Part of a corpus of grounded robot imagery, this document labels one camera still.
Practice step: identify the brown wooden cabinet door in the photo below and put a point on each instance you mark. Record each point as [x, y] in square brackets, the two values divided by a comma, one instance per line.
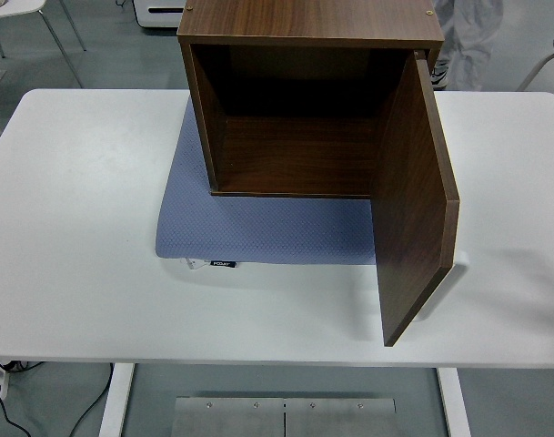
[408, 182]

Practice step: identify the brown wooden cabinet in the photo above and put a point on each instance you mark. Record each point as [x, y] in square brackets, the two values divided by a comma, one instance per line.
[304, 18]

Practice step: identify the blue-grey textured mat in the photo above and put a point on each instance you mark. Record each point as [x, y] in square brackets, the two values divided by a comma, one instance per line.
[258, 227]

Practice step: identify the dark mat label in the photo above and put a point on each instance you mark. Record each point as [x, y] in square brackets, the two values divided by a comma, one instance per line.
[223, 263]

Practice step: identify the grey metal plate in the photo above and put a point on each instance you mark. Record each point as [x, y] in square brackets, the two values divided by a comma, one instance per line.
[340, 419]
[226, 419]

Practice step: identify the white appliance with slot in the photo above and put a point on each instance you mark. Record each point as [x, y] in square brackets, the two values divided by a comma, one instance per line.
[160, 18]

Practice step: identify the white table leg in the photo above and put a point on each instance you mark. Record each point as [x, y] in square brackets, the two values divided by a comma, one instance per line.
[116, 400]
[454, 405]

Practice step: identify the person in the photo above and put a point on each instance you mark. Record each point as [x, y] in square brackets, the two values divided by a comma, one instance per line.
[467, 36]

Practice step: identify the white chair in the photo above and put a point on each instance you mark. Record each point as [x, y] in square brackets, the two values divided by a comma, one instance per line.
[13, 7]

